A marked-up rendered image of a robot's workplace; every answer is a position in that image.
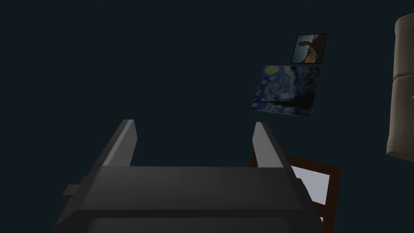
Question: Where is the small framed desert picture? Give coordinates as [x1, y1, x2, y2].
[290, 33, 328, 65]

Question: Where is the brown framed window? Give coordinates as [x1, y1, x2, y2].
[249, 151, 342, 233]

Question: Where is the blue starry night painting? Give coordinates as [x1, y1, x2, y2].
[251, 65, 321, 118]

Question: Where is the beige upholstered sofa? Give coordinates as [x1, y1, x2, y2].
[386, 13, 414, 161]

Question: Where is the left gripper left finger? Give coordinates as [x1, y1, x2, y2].
[93, 119, 138, 167]

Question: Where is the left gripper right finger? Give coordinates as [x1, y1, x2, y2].
[252, 122, 285, 169]

